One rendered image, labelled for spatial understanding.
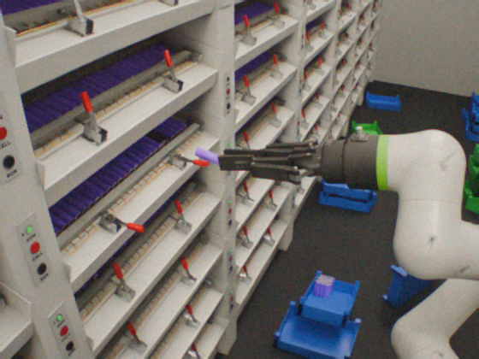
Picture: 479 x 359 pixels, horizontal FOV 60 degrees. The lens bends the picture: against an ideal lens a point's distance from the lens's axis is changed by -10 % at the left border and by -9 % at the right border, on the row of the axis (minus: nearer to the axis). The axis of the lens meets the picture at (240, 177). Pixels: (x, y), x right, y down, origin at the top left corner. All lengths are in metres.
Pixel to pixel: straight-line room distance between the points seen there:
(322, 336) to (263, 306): 0.30
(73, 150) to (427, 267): 0.59
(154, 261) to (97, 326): 0.23
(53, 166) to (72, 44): 0.19
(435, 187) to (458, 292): 0.49
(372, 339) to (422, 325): 0.78
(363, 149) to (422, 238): 0.17
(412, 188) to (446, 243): 0.10
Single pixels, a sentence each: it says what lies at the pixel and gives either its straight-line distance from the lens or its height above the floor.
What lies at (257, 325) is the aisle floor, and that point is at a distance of 1.93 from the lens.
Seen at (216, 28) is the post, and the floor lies 1.23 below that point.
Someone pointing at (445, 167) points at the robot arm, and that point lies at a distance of 0.71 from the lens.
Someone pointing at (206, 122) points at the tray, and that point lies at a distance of 1.22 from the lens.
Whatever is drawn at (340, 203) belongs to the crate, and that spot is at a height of 0.03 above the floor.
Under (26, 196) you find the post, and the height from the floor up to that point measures 1.13.
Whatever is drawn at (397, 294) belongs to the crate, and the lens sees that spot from 2.03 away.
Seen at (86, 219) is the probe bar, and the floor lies 0.97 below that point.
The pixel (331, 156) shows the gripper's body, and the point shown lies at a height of 1.12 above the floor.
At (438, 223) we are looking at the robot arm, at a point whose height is 1.09.
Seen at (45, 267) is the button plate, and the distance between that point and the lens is 0.75.
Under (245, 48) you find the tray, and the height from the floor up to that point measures 1.13.
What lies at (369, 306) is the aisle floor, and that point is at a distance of 2.07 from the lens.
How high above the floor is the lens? 1.47
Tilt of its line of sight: 31 degrees down
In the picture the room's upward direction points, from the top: straight up
